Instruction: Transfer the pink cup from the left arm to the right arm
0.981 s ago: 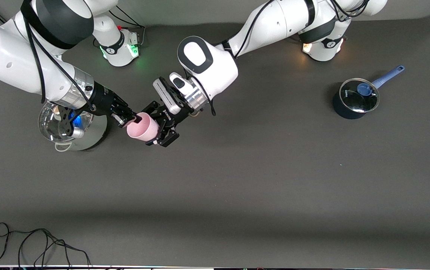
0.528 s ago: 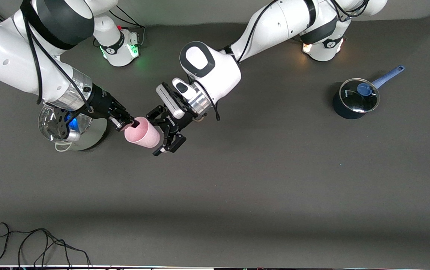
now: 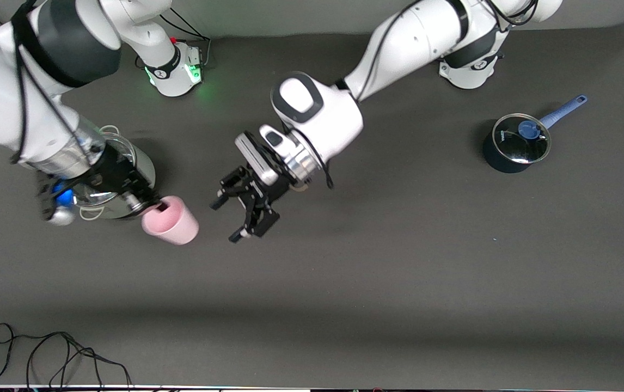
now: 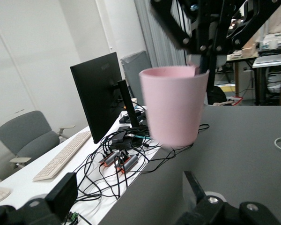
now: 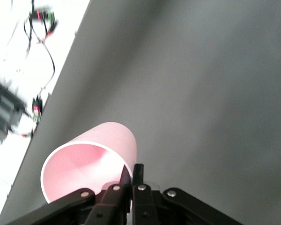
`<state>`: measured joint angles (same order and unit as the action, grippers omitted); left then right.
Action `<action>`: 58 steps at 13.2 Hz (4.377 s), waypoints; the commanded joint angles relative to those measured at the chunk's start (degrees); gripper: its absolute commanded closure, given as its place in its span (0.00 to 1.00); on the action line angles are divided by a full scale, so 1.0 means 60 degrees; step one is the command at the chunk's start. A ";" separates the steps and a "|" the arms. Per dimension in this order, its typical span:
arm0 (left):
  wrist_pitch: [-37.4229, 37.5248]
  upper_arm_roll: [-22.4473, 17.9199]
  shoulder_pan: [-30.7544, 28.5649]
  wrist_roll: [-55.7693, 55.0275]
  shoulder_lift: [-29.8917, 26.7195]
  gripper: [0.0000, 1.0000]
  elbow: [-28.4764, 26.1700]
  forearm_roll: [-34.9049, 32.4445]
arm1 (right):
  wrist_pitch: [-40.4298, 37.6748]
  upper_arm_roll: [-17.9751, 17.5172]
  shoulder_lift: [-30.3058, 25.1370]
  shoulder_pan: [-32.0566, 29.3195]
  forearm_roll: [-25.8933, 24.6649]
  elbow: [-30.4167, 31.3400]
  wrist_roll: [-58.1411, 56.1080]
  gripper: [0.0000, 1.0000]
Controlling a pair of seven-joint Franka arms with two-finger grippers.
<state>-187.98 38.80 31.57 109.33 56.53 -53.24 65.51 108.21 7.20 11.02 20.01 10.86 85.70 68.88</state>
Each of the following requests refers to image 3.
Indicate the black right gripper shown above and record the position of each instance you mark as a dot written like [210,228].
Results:
[112,173]

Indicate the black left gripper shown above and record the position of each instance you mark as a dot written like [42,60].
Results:
[266,195]

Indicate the pink plastic cup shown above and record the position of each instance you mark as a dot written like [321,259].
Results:
[178,226]

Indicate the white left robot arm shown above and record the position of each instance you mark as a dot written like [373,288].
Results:
[410,38]

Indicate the pale grey stockpot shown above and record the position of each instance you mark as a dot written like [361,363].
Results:
[146,166]

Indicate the glass lid with brass knob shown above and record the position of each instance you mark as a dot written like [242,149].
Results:
[94,197]

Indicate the dark blue saucepan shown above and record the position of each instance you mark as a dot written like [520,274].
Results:
[500,163]

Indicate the glass lid with blue knob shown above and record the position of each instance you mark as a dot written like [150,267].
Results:
[513,147]

